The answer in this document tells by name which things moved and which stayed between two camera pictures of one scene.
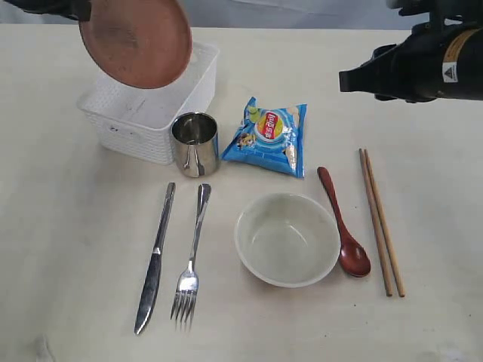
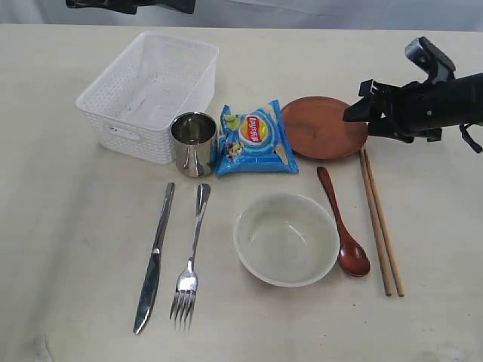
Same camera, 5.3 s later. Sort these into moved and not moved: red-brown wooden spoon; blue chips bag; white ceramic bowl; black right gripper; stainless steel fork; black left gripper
Moved: blue chips bag; black left gripper; black right gripper
Not moved: stainless steel fork; white ceramic bowl; red-brown wooden spoon
